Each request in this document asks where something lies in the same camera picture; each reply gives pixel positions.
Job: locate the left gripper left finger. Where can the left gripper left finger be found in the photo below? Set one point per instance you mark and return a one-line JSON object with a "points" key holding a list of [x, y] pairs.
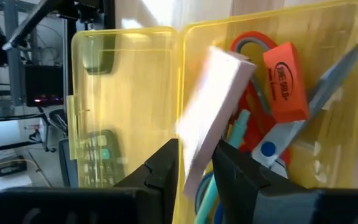
{"points": [[163, 174]]}

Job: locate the white lit monitor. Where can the white lit monitor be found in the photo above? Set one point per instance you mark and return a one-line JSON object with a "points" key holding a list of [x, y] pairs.
{"points": [[0, 133]]}

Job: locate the black computer box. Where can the black computer box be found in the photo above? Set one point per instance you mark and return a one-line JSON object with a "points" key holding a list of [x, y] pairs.
{"points": [[43, 84]]}

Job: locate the teal pen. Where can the teal pen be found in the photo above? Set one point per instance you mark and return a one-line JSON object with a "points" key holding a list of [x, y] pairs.
{"points": [[241, 127]]}

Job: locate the orange eraser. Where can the orange eraser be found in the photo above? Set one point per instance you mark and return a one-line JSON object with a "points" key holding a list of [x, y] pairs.
{"points": [[286, 84]]}

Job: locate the yellow transparent pencil case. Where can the yellow transparent pencil case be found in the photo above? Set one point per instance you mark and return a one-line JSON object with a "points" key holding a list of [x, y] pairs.
{"points": [[129, 93]]}

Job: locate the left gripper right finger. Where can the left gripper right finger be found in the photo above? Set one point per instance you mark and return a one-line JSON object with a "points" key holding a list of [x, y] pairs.
{"points": [[235, 186]]}

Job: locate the black desk calculator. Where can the black desk calculator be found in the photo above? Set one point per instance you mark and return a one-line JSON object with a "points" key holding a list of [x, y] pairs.
{"points": [[98, 155]]}

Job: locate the white rectangular eraser block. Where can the white rectangular eraser block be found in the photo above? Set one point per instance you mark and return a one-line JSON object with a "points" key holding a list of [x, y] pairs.
{"points": [[216, 93]]}

